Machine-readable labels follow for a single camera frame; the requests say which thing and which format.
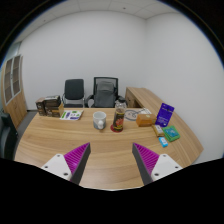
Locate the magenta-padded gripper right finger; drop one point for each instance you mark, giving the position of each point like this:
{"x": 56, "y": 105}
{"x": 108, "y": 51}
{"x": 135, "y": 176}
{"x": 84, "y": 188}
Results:
{"x": 148, "y": 160}

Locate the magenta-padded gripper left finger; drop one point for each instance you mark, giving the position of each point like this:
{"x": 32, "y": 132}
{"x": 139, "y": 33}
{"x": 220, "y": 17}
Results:
{"x": 75, "y": 160}

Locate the clear drink bottle black cap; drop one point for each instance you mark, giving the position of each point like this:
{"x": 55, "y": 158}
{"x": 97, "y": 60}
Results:
{"x": 118, "y": 120}

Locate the small blue box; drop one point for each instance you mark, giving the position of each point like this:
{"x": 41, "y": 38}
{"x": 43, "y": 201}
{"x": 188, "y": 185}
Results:
{"x": 163, "y": 141}

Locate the small tan box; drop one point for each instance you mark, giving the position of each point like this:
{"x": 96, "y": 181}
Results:
{"x": 158, "y": 130}

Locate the green flat box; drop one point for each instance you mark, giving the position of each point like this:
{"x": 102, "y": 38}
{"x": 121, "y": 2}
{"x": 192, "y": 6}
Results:
{"x": 171, "y": 132}

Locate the orange wooden box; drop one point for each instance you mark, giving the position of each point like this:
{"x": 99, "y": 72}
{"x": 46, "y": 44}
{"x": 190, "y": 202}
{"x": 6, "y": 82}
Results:
{"x": 145, "y": 120}

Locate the white green purple leaflet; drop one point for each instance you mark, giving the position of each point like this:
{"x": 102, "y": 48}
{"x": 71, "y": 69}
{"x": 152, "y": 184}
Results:
{"x": 71, "y": 115}

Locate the flat round red coaster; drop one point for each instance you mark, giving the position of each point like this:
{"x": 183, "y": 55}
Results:
{"x": 112, "y": 129}

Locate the purple package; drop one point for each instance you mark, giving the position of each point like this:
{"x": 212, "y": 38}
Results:
{"x": 165, "y": 115}

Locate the white mug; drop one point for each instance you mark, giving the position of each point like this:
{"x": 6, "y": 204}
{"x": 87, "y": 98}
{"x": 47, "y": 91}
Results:
{"x": 99, "y": 117}

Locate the white paper sheet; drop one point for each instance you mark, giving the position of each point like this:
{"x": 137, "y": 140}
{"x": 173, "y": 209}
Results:
{"x": 146, "y": 110}

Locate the dark brown carton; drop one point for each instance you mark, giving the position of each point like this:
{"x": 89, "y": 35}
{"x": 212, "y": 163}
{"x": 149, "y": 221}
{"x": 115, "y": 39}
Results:
{"x": 52, "y": 100}

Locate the small dark carton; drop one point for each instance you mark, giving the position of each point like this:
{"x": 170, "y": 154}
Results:
{"x": 40, "y": 106}

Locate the wooden side desk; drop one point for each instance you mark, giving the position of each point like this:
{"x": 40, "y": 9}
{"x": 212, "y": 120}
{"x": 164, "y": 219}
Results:
{"x": 140, "y": 96}

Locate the black visitor chair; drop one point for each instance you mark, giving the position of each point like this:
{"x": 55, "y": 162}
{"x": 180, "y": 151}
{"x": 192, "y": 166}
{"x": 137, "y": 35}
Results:
{"x": 74, "y": 89}

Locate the black armchair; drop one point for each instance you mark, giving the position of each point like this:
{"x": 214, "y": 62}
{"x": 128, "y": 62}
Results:
{"x": 6, "y": 136}

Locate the grey backpack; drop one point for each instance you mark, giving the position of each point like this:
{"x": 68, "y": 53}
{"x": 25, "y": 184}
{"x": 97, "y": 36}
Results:
{"x": 105, "y": 93}

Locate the wooden shelf cabinet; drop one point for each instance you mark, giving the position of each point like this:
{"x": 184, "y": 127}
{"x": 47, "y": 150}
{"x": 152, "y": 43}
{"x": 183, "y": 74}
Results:
{"x": 15, "y": 110}

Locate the black mesh office chair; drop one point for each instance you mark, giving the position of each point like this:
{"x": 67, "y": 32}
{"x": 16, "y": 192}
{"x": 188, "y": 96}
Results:
{"x": 117, "y": 86}

